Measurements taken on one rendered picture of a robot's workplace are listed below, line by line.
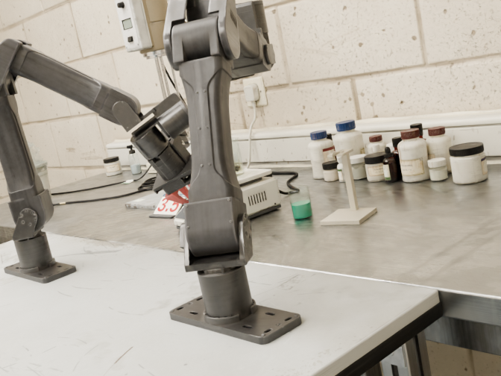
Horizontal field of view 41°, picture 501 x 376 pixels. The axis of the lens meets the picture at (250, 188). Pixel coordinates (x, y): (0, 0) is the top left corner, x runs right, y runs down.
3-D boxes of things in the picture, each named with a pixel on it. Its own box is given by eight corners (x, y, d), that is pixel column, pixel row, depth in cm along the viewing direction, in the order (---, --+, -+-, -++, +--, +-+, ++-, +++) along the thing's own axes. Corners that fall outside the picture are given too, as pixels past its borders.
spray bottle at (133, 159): (133, 174, 241) (126, 146, 239) (130, 174, 244) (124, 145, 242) (143, 172, 242) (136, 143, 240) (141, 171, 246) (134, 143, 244)
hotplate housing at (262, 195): (206, 236, 133) (197, 198, 132) (174, 230, 144) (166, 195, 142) (291, 205, 145) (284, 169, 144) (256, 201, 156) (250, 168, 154)
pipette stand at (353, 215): (359, 224, 120) (347, 154, 117) (320, 225, 124) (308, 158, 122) (377, 211, 126) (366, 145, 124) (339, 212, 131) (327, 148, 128)
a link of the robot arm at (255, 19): (227, 9, 126) (208, 6, 115) (271, -2, 124) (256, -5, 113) (239, 70, 128) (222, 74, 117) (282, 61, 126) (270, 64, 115)
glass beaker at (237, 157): (213, 180, 145) (205, 142, 144) (241, 174, 147) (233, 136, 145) (222, 184, 139) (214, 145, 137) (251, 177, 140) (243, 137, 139)
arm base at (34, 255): (24, 225, 141) (-8, 236, 137) (68, 231, 126) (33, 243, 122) (34, 261, 143) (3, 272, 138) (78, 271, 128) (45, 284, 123)
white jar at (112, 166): (107, 174, 256) (103, 158, 254) (123, 171, 256) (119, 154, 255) (106, 177, 250) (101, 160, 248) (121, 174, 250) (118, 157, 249)
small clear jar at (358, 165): (365, 174, 161) (361, 153, 160) (373, 176, 156) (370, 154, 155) (347, 178, 160) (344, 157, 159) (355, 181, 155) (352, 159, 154)
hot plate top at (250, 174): (228, 188, 136) (227, 183, 136) (198, 186, 146) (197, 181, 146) (273, 172, 143) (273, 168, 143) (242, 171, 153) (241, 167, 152)
